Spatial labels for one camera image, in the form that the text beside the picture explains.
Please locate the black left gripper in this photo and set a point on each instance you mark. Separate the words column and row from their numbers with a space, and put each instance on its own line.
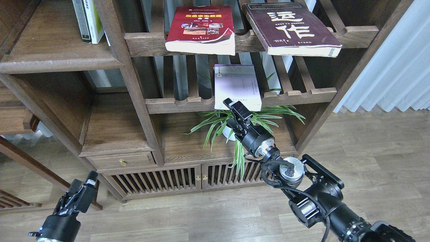
column 62, row 225

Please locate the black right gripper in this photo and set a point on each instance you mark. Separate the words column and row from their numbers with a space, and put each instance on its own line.
column 255, row 139

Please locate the pale lavender paperback book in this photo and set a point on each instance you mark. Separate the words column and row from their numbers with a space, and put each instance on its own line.
column 237, row 82

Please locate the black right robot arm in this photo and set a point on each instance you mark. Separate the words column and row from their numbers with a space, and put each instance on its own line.
column 314, row 192

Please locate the spider plant green leaves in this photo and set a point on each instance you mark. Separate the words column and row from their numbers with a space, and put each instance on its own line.
column 218, row 119

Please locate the white plant pot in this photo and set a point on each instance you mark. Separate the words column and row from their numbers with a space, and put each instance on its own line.
column 229, row 133

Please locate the brass drawer knob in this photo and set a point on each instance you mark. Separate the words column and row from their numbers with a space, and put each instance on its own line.
column 122, row 162

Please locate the red paperback book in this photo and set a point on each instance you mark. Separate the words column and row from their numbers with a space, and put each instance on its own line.
column 202, row 30

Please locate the maroon book white characters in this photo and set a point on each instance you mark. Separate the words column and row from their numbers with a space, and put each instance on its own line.
column 289, row 28

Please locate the dark wooden bookshelf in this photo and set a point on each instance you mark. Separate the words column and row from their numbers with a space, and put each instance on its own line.
column 134, row 99

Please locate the white green upright book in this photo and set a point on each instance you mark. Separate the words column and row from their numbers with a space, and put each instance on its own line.
column 94, row 22

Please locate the white sheer curtain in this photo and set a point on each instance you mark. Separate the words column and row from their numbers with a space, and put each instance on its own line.
column 397, row 76

